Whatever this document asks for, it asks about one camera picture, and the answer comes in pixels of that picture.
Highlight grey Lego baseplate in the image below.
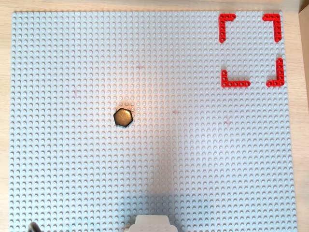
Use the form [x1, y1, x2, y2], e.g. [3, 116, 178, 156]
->
[9, 10, 299, 232]

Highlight red L-shaped Lego beam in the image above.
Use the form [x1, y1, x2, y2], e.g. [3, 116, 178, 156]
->
[262, 13, 282, 43]
[266, 57, 285, 87]
[221, 69, 251, 88]
[219, 13, 237, 44]

